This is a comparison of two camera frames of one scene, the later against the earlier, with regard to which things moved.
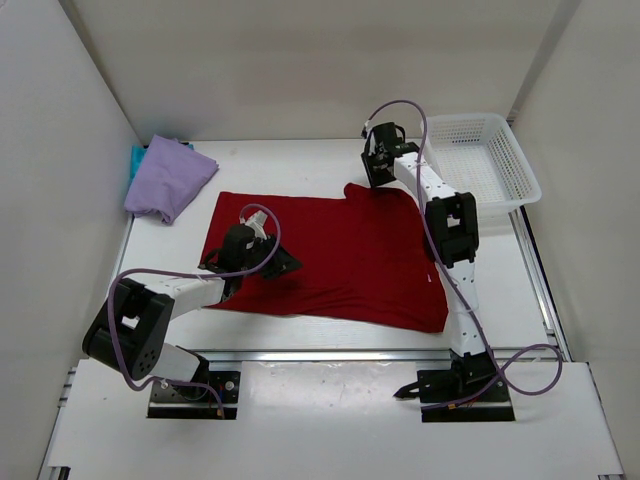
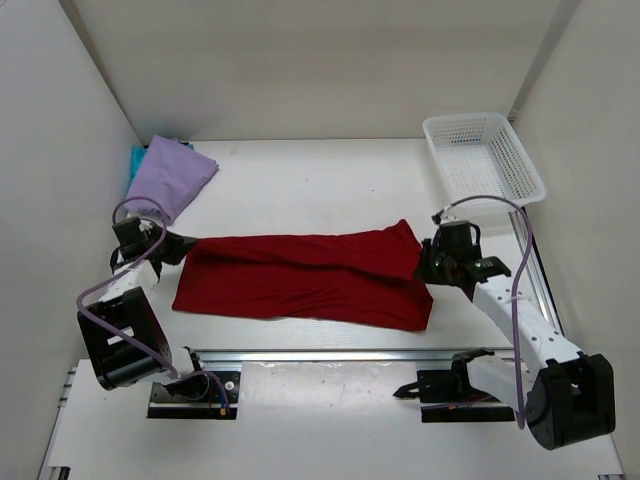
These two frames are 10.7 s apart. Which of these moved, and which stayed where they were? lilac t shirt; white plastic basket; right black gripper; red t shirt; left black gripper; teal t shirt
Moved: left black gripper; right black gripper; red t shirt
Stayed: teal t shirt; lilac t shirt; white plastic basket
